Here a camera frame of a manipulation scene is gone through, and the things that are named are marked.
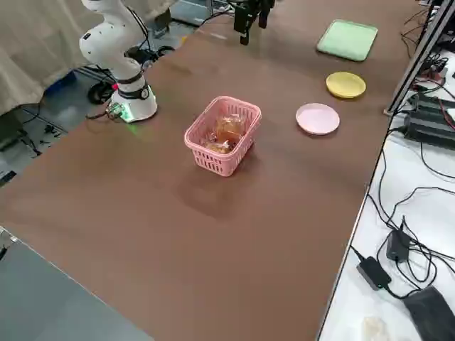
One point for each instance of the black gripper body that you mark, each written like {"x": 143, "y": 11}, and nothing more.
{"x": 249, "y": 3}

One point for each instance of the green plastic tray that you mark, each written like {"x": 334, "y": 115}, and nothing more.
{"x": 346, "y": 40}

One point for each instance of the clear-wrapped bread pack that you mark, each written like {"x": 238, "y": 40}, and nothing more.
{"x": 217, "y": 146}
{"x": 231, "y": 126}
{"x": 222, "y": 136}

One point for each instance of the small pink slotted basket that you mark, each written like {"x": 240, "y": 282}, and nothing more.
{"x": 213, "y": 163}

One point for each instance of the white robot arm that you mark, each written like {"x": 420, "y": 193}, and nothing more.
{"x": 106, "y": 46}

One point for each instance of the yellow plate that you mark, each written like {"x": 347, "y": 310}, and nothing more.
{"x": 345, "y": 85}

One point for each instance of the white plate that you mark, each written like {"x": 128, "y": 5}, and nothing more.
{"x": 317, "y": 119}

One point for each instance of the black caster wheel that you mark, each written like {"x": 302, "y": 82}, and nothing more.
{"x": 97, "y": 93}

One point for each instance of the black finned power supply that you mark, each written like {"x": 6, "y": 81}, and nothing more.
{"x": 426, "y": 129}
{"x": 426, "y": 106}

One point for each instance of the blue crate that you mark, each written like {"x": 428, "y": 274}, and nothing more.
{"x": 60, "y": 80}

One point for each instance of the beige curtain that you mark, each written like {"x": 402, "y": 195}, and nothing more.
{"x": 35, "y": 42}

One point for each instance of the black power adapter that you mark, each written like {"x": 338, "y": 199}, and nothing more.
{"x": 397, "y": 245}
{"x": 373, "y": 273}

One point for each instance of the grey table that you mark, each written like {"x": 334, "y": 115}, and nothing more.
{"x": 53, "y": 302}

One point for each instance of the black pouch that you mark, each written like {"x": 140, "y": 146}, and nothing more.
{"x": 430, "y": 312}

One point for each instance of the aluminium post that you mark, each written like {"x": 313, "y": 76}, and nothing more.
{"x": 416, "y": 60}

